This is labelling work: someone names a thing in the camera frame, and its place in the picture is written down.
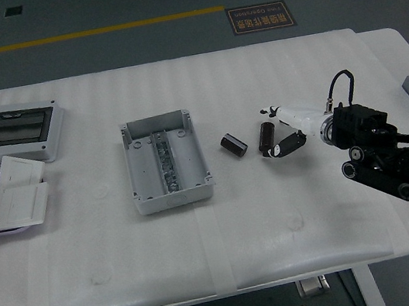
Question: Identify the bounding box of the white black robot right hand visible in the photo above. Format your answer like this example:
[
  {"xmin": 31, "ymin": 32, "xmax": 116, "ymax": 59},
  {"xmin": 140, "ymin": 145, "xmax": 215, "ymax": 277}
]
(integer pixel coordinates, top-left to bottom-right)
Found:
[{"xmin": 254, "ymin": 96, "xmax": 331, "ymax": 161}]

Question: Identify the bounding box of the long black cylindrical battery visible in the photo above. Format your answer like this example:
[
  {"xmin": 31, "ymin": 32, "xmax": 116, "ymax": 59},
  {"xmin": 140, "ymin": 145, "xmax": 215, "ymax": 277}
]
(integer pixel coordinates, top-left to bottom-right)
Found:
[{"xmin": 254, "ymin": 120, "xmax": 280, "ymax": 155}]

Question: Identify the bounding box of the short black cylindrical battery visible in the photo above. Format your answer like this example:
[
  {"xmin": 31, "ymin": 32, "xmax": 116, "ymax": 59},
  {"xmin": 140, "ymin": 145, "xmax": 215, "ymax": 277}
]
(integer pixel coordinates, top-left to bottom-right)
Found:
[{"xmin": 218, "ymin": 129, "xmax": 250, "ymax": 162}]

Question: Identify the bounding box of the open grey junction box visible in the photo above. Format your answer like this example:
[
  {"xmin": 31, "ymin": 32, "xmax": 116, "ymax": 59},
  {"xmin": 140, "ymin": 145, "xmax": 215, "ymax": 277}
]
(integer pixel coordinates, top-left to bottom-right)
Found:
[{"xmin": 117, "ymin": 105, "xmax": 219, "ymax": 218}]

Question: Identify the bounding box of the grey distribution box clear cover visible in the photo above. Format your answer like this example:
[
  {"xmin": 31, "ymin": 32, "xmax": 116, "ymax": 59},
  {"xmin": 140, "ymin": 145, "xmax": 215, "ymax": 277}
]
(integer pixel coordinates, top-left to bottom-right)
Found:
[{"xmin": 0, "ymin": 93, "xmax": 74, "ymax": 170}]

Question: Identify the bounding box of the brown floor sign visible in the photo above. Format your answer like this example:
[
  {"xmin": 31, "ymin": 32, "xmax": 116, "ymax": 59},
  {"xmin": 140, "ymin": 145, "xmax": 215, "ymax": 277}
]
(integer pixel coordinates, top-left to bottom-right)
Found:
[{"xmin": 224, "ymin": 0, "xmax": 299, "ymax": 38}]

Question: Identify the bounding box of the white foam mat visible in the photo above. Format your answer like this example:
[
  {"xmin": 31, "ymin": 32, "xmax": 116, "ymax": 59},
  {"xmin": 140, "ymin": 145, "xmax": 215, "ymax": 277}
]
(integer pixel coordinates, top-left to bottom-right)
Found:
[{"xmin": 0, "ymin": 19, "xmax": 409, "ymax": 306}]

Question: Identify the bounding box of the white table leg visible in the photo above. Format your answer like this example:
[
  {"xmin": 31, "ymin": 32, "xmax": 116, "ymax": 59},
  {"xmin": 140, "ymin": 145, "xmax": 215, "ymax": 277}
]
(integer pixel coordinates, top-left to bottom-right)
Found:
[{"xmin": 350, "ymin": 262, "xmax": 389, "ymax": 306}]

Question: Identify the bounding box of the metal rail inside box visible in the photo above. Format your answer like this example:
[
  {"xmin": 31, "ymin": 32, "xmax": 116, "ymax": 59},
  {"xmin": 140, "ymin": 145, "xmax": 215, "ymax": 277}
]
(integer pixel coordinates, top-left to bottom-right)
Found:
[{"xmin": 150, "ymin": 128, "xmax": 184, "ymax": 197}]

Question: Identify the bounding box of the grey metal bracket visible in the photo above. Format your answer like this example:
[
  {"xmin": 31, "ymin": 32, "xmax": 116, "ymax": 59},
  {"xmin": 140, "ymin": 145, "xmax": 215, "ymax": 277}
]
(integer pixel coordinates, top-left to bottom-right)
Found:
[{"xmin": 296, "ymin": 274, "xmax": 332, "ymax": 300}]

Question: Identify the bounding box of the small white switch panel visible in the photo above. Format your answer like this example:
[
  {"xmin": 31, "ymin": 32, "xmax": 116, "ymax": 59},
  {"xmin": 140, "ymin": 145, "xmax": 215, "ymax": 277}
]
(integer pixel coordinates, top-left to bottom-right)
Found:
[{"xmin": 0, "ymin": 149, "xmax": 48, "ymax": 191}]

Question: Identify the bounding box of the large white switch panel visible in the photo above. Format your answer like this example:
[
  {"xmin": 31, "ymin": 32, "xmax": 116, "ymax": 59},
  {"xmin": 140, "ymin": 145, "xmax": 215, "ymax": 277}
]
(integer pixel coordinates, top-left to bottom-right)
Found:
[{"xmin": 0, "ymin": 181, "xmax": 56, "ymax": 232}]

